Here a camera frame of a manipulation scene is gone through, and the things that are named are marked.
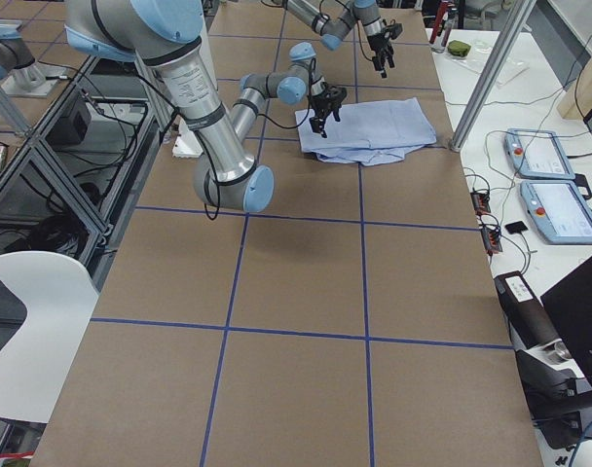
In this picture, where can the white chair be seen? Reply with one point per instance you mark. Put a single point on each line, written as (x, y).
(59, 296)

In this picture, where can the green pouch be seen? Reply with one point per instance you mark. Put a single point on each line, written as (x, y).
(458, 48)

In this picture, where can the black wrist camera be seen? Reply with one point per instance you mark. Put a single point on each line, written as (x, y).
(392, 30)

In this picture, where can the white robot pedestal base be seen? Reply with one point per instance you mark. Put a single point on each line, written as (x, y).
(187, 146)

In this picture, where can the black labelled box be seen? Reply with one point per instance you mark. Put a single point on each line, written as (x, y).
(524, 310)

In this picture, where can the far blue teach pendant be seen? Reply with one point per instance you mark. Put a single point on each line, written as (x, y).
(537, 154)

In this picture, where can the blue teach pendant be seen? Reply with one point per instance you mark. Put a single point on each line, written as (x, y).
(537, 154)
(558, 210)

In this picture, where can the aluminium frame post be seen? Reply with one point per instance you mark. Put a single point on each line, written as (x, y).
(516, 19)

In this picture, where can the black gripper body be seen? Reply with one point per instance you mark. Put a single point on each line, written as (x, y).
(324, 99)
(378, 46)

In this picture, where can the light blue striped shirt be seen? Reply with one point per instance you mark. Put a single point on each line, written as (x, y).
(371, 133)

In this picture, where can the near blue teach pendant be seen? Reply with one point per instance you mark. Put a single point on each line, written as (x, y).
(558, 210)

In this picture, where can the black monitor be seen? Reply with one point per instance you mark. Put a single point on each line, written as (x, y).
(568, 305)

